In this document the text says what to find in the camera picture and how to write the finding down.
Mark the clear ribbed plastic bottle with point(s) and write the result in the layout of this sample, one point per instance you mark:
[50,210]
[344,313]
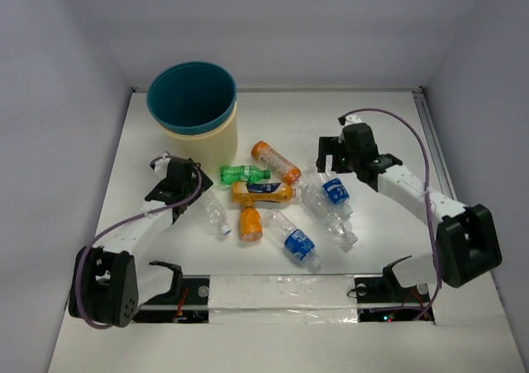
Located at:
[327,217]

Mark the clear bottle white cap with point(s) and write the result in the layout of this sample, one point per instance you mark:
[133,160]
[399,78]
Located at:
[215,213]

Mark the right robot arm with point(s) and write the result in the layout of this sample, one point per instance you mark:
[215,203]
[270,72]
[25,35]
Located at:
[464,241]

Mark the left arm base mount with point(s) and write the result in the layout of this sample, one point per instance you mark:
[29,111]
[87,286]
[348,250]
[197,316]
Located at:
[167,295]

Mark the clear bottle blue label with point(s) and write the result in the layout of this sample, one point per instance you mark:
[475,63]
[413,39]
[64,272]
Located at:
[336,193]
[293,242]

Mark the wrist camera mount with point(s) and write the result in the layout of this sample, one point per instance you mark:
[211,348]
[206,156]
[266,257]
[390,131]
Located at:
[160,163]
[350,119]

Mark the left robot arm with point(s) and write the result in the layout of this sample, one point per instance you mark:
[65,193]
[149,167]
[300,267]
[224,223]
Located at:
[109,282]

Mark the small orange bottle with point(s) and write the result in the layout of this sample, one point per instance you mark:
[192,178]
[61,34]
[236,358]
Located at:
[250,223]

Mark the silver taped front rail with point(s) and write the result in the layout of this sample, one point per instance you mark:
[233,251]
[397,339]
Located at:
[281,299]

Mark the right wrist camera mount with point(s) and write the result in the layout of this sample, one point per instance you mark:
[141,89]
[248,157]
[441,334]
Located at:
[350,119]

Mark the green plastic bottle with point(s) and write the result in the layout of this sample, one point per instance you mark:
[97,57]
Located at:
[243,173]

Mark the aluminium rail right edge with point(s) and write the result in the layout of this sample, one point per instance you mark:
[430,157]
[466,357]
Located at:
[438,162]

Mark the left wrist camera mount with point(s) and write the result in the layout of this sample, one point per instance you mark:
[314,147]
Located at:
[160,163]

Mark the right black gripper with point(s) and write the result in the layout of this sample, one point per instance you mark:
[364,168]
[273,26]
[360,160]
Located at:
[331,145]

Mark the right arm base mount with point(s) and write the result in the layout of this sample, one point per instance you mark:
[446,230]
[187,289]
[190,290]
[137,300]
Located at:
[382,299]

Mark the orange bottle white label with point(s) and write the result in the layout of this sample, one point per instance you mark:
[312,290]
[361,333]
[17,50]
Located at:
[274,162]

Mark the yellow bottle blue label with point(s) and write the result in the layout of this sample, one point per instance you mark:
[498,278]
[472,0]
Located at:
[242,192]

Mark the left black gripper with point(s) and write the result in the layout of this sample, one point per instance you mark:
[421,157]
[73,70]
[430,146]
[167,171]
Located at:
[192,193]

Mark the teal and cream bin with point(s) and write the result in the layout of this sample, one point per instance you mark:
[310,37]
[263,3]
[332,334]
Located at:
[195,105]

